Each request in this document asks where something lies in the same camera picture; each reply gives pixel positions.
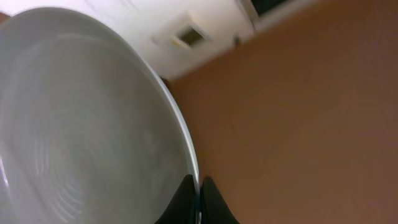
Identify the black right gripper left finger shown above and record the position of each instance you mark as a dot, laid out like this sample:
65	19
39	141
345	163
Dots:
182	207

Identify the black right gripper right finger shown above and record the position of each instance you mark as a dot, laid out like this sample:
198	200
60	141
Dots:
214	209

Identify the white round plate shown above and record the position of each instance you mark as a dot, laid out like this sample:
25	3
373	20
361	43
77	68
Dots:
89	133

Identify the white wall control panel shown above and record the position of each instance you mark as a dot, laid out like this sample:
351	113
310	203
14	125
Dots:
183	32

